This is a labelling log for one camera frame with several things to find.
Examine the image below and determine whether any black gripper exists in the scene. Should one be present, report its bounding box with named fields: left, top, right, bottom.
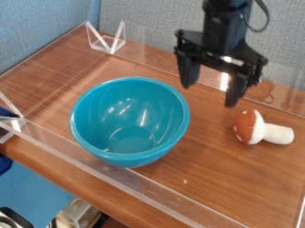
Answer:
left=174, top=0, right=268, bottom=108

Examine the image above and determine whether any brown and white toy mushroom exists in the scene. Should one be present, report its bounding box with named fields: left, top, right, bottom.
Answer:
left=234, top=110, right=294, bottom=145

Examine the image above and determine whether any blue plastic bowl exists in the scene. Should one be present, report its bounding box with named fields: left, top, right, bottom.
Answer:
left=70, top=77, right=191, bottom=167

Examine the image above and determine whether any clear acrylic back barrier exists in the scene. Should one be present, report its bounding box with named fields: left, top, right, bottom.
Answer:
left=115, top=34, right=305, bottom=118

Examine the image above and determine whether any clear acrylic barrier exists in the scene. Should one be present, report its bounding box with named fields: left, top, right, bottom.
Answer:
left=0, top=118, right=247, bottom=228
left=115, top=34, right=305, bottom=118

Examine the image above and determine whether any clear acrylic front barrier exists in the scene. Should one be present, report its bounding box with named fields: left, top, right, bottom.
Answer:
left=0, top=118, right=247, bottom=228

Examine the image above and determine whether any grey metal object below table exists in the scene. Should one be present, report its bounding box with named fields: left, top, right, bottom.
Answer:
left=48, top=199, right=102, bottom=228

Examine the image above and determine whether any dark blue object at left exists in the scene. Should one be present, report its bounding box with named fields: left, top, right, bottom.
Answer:
left=0, top=106, right=19, bottom=175

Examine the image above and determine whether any black and white object corner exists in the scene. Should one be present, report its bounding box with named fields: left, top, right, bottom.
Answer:
left=0, top=207, right=33, bottom=228

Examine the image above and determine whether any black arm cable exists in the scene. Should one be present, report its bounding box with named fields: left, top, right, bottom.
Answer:
left=242, top=0, right=272, bottom=34

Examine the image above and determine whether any clear acrylic corner bracket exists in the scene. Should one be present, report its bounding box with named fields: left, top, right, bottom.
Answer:
left=84, top=21, right=126, bottom=54

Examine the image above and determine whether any clear acrylic left bracket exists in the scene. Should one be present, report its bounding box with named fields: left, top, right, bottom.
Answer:
left=0, top=92, right=24, bottom=139

